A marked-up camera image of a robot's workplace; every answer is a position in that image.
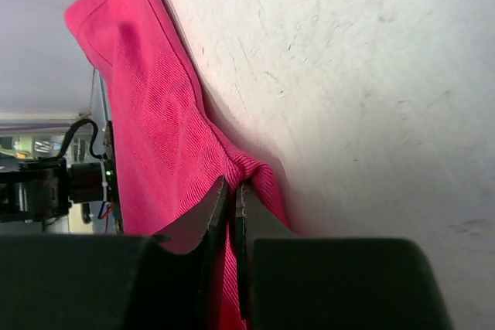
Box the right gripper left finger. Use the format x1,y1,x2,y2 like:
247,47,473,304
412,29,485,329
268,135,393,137
1,178,229,329

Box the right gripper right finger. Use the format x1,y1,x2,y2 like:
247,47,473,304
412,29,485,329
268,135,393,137
235,183,452,329

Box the pink trousers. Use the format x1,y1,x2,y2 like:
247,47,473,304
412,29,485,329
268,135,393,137
65,0,313,329

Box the aluminium rail frame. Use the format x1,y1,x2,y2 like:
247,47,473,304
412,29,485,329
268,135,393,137
1,71,123,233

